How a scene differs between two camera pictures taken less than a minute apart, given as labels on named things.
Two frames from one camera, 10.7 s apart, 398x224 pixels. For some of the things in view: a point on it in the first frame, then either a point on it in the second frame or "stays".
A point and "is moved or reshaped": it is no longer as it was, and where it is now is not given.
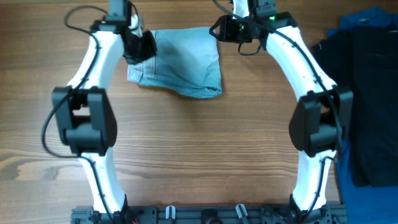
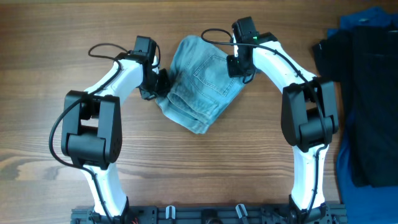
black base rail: (140, 214) stays
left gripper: (148, 51) to (163, 76)
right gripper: (225, 23) to (232, 71)
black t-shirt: (364, 60) stays
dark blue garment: (360, 205) stays
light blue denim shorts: (186, 60) is moved or reshaped
